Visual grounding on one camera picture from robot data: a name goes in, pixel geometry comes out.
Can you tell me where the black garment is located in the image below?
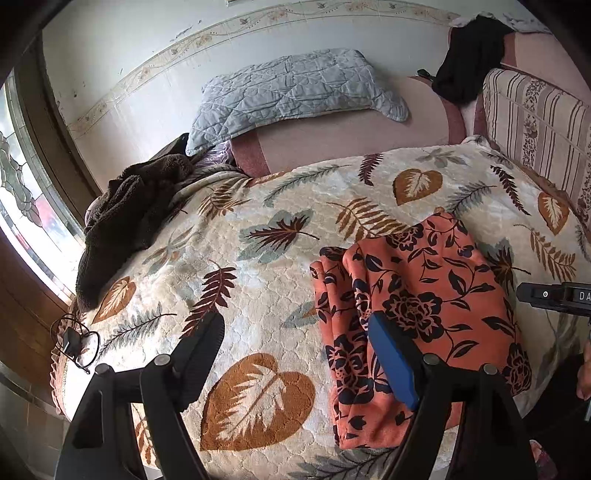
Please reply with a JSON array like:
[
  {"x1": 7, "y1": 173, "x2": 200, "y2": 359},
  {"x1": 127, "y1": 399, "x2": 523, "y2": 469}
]
[{"x1": 431, "y1": 15, "x2": 515, "y2": 103}]

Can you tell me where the leaf print blanket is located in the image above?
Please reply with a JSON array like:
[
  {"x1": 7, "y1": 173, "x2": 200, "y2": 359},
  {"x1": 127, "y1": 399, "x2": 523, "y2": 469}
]
[{"x1": 48, "y1": 136, "x2": 591, "y2": 480}]

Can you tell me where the wooden stained glass door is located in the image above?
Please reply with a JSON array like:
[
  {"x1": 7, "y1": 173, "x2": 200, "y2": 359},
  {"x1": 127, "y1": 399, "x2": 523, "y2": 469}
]
[{"x1": 0, "y1": 44, "x2": 102, "y2": 416}]

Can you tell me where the purple striped cloth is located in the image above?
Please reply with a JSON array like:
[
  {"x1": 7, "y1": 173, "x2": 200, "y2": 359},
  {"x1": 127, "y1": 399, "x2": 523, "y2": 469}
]
[{"x1": 191, "y1": 141, "x2": 245, "y2": 178}]

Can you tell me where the black charger with cable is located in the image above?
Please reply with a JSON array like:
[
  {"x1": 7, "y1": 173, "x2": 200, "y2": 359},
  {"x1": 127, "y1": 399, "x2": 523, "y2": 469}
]
[{"x1": 50, "y1": 314, "x2": 101, "y2": 374}]

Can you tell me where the striped floral cushion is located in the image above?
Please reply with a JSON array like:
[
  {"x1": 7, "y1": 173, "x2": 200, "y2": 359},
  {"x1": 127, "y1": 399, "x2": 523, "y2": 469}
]
[{"x1": 482, "y1": 68, "x2": 591, "y2": 227}]

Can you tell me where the brown fuzzy cloth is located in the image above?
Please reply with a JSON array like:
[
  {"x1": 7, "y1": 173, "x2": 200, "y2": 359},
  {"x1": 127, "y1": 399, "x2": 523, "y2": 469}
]
[{"x1": 75, "y1": 154, "x2": 195, "y2": 312}]

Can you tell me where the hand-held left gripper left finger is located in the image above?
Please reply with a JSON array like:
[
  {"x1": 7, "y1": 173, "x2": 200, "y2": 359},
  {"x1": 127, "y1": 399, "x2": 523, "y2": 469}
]
[{"x1": 54, "y1": 310, "x2": 225, "y2": 480}]

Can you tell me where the pink sofa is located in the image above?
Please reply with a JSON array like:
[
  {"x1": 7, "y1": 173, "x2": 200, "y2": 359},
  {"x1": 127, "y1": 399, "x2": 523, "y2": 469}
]
[{"x1": 228, "y1": 32, "x2": 591, "y2": 178}]

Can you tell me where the grey quilted pillow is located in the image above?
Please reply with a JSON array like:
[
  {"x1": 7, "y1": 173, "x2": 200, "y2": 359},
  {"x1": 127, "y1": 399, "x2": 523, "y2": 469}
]
[{"x1": 185, "y1": 48, "x2": 410, "y2": 157}]

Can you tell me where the person's right hand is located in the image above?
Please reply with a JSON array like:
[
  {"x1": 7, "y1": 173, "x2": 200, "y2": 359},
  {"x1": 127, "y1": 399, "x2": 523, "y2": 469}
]
[{"x1": 576, "y1": 342, "x2": 591, "y2": 401}]

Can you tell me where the orange floral garment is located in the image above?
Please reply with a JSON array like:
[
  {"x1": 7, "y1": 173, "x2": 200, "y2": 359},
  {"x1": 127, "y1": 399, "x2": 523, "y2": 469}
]
[{"x1": 309, "y1": 213, "x2": 532, "y2": 450}]

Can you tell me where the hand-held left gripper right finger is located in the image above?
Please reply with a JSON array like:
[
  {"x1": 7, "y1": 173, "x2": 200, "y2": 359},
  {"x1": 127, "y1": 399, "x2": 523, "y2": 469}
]
[{"x1": 368, "y1": 310, "x2": 539, "y2": 480}]

